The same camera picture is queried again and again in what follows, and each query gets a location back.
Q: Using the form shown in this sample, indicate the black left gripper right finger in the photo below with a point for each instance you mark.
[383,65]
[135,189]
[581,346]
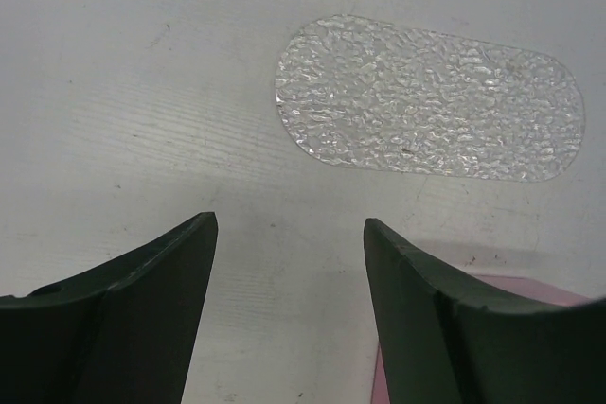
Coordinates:
[448,337]

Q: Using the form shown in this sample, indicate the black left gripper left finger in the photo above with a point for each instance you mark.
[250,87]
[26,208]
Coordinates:
[122,332]

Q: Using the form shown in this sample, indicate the clear textured glass tray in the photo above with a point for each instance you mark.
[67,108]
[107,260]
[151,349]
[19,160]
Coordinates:
[359,93]

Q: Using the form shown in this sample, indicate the pink plastic drawer box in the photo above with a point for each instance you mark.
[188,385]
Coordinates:
[526,287]

